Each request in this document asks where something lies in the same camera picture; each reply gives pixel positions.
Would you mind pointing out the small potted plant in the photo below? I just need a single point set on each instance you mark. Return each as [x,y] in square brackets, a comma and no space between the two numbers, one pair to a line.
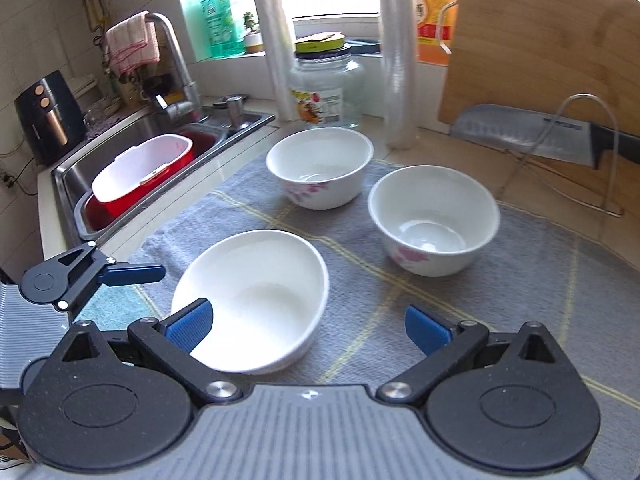
[253,37]

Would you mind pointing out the pink checked dishcloth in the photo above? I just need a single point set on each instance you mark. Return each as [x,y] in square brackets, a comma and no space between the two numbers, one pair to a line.
[130,45]

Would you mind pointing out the metal sink knob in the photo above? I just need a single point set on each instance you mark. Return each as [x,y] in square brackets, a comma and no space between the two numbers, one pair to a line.
[236,110]

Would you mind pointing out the red and white plastic tub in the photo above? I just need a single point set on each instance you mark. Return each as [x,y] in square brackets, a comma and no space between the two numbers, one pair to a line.
[135,175]

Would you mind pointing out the glass jar with yellow lid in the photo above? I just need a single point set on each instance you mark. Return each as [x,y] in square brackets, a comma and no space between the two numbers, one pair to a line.
[325,90]

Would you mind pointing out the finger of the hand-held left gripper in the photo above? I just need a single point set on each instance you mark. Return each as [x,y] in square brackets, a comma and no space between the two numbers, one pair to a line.
[135,274]

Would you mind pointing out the large clear plastic wrap roll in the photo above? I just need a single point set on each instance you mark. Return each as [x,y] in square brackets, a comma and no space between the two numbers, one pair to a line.
[397,60]

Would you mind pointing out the black air fryer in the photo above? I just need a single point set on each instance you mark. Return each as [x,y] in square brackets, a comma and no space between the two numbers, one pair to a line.
[45,115]

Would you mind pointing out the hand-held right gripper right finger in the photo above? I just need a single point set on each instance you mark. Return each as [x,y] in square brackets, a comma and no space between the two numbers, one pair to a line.
[427,330]

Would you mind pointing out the red plastic basin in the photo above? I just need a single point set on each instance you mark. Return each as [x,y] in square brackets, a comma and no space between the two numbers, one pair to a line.
[207,142]

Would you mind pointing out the wooden cutting board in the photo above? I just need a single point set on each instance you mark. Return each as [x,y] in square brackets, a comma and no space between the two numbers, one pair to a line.
[540,35]

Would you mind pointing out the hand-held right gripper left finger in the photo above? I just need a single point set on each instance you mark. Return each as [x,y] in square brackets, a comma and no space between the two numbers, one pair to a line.
[187,327]

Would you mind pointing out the green detergent bottle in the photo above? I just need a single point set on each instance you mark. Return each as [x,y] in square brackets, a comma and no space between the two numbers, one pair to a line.
[220,20]

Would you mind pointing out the orange package on sill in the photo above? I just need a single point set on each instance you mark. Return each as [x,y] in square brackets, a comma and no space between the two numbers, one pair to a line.
[435,20]

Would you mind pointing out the metal kitchen faucet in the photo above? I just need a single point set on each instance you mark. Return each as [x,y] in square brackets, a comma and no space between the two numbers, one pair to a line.
[177,60]

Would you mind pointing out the white bowl pink flower print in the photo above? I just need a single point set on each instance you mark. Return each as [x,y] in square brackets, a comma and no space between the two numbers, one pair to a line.
[430,220]
[320,160]
[260,300]

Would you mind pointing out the grey plaid towel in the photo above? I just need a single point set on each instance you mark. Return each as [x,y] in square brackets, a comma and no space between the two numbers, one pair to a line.
[350,270]

